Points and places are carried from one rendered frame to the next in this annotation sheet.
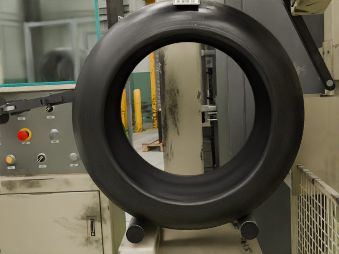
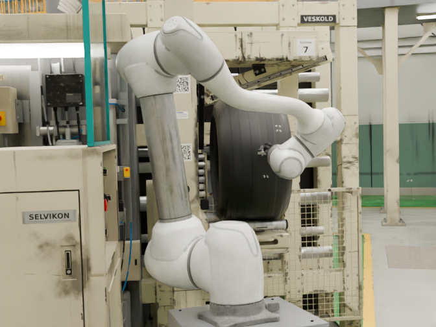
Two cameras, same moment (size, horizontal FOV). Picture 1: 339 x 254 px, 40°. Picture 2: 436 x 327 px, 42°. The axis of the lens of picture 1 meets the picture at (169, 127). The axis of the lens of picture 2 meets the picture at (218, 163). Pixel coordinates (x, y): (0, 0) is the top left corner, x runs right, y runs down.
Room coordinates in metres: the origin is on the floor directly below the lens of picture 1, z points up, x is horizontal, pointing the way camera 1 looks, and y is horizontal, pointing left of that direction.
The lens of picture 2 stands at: (1.75, 2.44, 1.30)
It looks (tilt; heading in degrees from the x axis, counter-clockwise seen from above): 3 degrees down; 261
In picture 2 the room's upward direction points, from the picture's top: 2 degrees counter-clockwise
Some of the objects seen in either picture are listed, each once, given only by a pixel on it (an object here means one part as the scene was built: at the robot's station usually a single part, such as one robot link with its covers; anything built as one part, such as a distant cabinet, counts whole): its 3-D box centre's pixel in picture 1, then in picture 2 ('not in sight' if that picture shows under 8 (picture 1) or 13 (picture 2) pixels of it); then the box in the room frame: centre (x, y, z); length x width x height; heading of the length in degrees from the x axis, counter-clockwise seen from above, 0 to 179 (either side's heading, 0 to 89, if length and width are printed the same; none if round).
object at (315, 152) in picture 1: (307, 141); (187, 182); (1.47, -0.44, 1.05); 0.20 x 0.15 x 0.30; 177
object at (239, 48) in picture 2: not in sight; (253, 49); (1.13, -0.34, 1.71); 0.61 x 0.25 x 0.15; 177
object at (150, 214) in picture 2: not in sight; (154, 252); (1.64, -0.89, 0.61); 0.33 x 0.06 x 0.86; 87
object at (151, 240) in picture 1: (143, 235); (246, 241); (1.28, 0.09, 0.84); 0.36 x 0.09 x 0.06; 177
